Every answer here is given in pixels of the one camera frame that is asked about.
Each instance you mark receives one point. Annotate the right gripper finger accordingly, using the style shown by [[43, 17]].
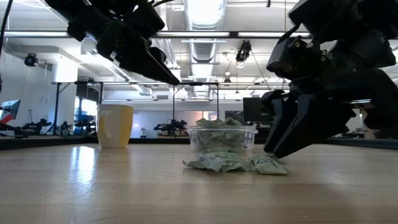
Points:
[[311, 124], [281, 109]]

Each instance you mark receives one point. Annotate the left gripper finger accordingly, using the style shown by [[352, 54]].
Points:
[[159, 53], [146, 59]]

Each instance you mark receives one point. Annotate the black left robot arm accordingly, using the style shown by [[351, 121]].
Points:
[[71, 18]]

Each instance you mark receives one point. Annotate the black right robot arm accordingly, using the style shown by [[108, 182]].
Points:
[[357, 18]]

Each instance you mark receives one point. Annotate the background black robot arm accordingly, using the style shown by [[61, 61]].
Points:
[[35, 126], [171, 127]]

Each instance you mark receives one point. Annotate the black computer monitor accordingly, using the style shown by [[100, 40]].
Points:
[[256, 110]]

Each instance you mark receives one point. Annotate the ceiling light strip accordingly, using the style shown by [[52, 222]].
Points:
[[37, 34], [192, 34], [273, 34]]

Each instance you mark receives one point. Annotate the clear plastic container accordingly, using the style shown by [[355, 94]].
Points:
[[252, 137]]

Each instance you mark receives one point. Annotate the yellow ceramic mug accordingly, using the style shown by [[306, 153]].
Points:
[[115, 126]]

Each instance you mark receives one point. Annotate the white round column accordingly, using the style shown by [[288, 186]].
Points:
[[66, 93]]

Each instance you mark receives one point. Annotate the black round ceiling device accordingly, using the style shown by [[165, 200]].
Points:
[[31, 59]]

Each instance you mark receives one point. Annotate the tilted monitor red image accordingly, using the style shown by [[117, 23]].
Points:
[[9, 112]]

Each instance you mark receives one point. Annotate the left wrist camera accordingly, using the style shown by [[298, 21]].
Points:
[[146, 15]]

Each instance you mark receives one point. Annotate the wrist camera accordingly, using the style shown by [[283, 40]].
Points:
[[146, 15], [295, 59]]

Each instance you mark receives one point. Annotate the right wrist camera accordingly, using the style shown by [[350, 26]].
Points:
[[295, 59]]

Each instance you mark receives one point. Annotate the silver ceiling duct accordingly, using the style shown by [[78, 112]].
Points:
[[205, 15]]

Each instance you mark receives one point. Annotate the black overhead camera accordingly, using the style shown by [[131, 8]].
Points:
[[243, 51]]

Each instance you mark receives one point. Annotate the black background workstation frame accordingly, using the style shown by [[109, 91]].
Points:
[[57, 105]]

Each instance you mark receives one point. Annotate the black aluminium table frame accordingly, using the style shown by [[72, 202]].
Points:
[[46, 142]]

